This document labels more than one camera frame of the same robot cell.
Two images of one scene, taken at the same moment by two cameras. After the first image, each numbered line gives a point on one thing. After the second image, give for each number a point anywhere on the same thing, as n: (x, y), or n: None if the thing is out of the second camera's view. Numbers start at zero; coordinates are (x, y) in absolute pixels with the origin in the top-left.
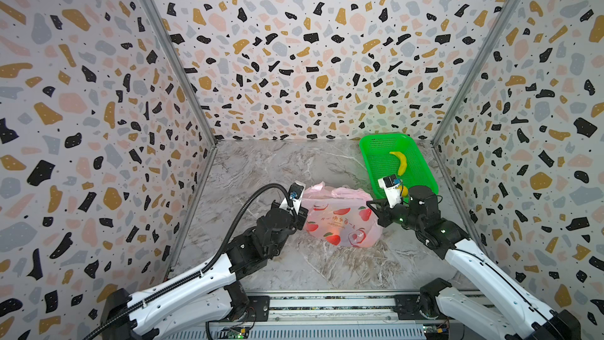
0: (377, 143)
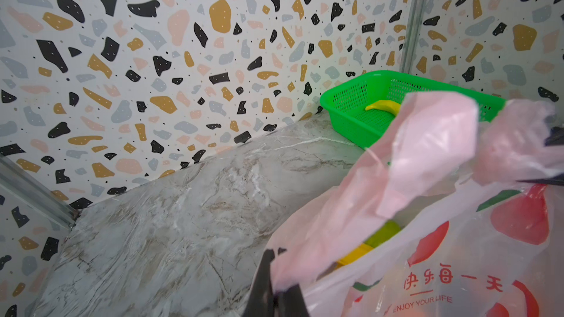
0: (344, 103)
